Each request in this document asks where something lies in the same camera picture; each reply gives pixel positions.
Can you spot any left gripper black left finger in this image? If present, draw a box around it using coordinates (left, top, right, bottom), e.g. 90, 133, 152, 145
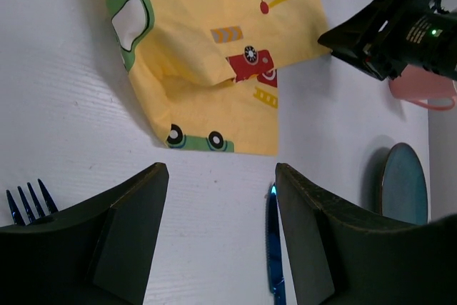
1, 163, 169, 304

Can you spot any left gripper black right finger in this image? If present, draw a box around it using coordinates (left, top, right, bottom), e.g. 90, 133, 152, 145
276, 163, 456, 304

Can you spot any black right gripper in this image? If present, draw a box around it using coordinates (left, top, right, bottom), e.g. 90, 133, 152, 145
318, 0, 456, 81

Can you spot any yellow vehicle print cloth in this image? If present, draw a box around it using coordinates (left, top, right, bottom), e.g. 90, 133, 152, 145
104, 0, 328, 156

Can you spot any dark teal ceramic plate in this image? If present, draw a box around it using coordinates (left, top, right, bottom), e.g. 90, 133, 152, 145
378, 142, 428, 225

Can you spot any blue metal knife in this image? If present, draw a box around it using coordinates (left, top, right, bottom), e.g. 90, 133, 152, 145
265, 184, 286, 305

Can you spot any blue metal fork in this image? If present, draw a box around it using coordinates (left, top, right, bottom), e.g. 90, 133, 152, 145
5, 179, 59, 226

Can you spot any pink ceramic mug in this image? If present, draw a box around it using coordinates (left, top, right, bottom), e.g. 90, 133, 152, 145
388, 65, 456, 111

